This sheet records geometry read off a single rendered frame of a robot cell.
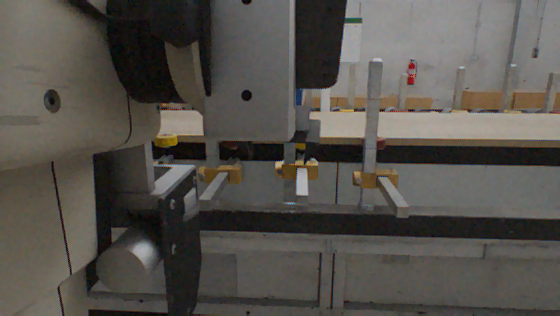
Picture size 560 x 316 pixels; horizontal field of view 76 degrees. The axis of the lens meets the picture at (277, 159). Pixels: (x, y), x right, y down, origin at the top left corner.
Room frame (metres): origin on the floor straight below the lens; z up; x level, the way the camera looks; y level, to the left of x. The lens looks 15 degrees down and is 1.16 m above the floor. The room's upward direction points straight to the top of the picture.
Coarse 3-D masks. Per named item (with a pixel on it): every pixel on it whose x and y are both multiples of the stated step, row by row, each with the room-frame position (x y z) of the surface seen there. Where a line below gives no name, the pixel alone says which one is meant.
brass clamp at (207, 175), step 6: (204, 168) 1.11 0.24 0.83; (210, 168) 1.11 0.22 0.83; (222, 168) 1.11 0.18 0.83; (228, 168) 1.11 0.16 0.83; (234, 168) 1.11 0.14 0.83; (240, 168) 1.12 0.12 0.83; (198, 174) 1.11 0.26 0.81; (204, 174) 1.11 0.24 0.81; (210, 174) 1.10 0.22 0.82; (216, 174) 1.10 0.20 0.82; (234, 174) 1.10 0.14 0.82; (240, 174) 1.12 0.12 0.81; (204, 180) 1.11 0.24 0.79; (210, 180) 1.10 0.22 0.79; (234, 180) 1.10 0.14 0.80; (240, 180) 1.11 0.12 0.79
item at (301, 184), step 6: (300, 156) 1.23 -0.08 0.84; (300, 168) 1.08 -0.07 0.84; (306, 168) 1.08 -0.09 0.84; (300, 174) 1.01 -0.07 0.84; (306, 174) 1.01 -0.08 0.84; (300, 180) 0.96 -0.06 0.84; (306, 180) 0.96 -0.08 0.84; (300, 186) 0.91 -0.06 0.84; (306, 186) 0.91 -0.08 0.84; (300, 192) 0.86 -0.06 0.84; (306, 192) 0.86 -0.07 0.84; (300, 198) 0.84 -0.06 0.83; (306, 198) 0.84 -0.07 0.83; (300, 204) 0.84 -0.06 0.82; (306, 204) 0.84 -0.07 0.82
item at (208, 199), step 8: (232, 160) 1.24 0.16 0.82; (216, 176) 1.05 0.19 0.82; (224, 176) 1.05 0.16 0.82; (216, 184) 0.98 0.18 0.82; (224, 184) 1.03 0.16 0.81; (208, 192) 0.91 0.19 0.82; (216, 192) 0.93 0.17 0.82; (200, 200) 0.86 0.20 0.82; (208, 200) 0.86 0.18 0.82; (216, 200) 0.92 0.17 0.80; (200, 208) 0.86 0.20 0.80; (208, 208) 0.86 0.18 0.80
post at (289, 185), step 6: (288, 144) 1.10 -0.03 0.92; (294, 144) 1.09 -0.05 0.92; (288, 150) 1.10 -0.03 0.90; (294, 150) 1.09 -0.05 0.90; (288, 156) 1.09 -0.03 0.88; (294, 156) 1.09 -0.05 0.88; (288, 162) 1.10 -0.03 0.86; (294, 162) 1.09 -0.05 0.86; (288, 180) 1.09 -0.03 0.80; (294, 180) 1.10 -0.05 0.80; (288, 186) 1.09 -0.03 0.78; (288, 192) 1.09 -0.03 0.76; (288, 198) 1.10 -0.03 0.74
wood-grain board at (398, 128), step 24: (168, 120) 1.68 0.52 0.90; (192, 120) 1.68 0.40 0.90; (336, 120) 1.68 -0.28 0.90; (360, 120) 1.68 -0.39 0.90; (384, 120) 1.68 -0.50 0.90; (408, 120) 1.68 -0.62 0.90; (432, 120) 1.68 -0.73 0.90; (456, 120) 1.68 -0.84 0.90; (480, 120) 1.68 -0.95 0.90; (504, 120) 1.68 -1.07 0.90; (528, 120) 1.68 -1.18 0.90; (552, 120) 1.68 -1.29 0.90; (336, 144) 1.29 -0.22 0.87; (360, 144) 1.28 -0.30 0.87; (408, 144) 1.27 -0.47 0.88; (432, 144) 1.27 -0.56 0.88; (456, 144) 1.26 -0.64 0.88; (480, 144) 1.26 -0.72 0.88; (504, 144) 1.25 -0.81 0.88; (528, 144) 1.24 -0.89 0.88; (552, 144) 1.24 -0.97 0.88
